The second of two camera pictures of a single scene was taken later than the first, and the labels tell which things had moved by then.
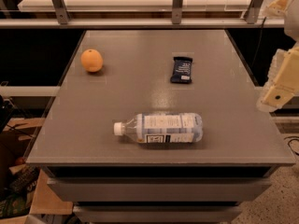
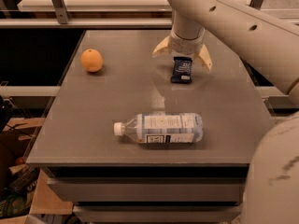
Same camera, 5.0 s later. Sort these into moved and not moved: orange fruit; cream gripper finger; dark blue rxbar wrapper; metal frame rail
Moved: cream gripper finger
Not moved: dark blue rxbar wrapper; metal frame rail; orange fruit
